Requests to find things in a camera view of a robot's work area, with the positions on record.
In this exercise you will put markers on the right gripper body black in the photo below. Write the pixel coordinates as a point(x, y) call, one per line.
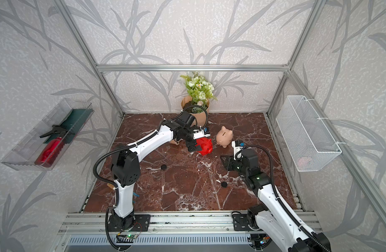
point(239, 167)

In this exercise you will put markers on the beige flower pot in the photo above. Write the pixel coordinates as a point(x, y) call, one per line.
point(199, 116)

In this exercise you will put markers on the blue garden rake tool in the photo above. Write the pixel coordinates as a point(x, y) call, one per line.
point(112, 186)

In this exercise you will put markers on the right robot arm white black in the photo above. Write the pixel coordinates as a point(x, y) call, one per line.
point(273, 216)

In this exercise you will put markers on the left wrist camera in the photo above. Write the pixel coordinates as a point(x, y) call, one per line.
point(201, 132)

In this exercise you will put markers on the white wire basket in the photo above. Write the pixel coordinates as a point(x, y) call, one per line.
point(306, 134)

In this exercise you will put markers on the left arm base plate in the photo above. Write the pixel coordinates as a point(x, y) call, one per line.
point(135, 223)

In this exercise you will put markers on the pink object in basket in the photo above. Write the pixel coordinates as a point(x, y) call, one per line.
point(303, 162)

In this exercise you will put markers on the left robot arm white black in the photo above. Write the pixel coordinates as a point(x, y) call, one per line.
point(126, 167)

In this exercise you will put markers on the clear plastic wall tray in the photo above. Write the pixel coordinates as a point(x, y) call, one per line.
point(25, 153)

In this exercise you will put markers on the right black plug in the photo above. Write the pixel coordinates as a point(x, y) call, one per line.
point(224, 184)

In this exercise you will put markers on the beige piggy bank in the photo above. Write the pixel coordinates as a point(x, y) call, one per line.
point(175, 142)
point(224, 137)

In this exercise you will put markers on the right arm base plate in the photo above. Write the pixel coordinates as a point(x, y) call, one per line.
point(241, 223)

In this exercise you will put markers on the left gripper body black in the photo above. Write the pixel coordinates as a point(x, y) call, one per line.
point(188, 136)

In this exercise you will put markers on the green white artificial plant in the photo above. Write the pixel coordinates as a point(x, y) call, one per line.
point(200, 91)

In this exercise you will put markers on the red piggy bank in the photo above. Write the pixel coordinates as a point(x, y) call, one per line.
point(205, 144)

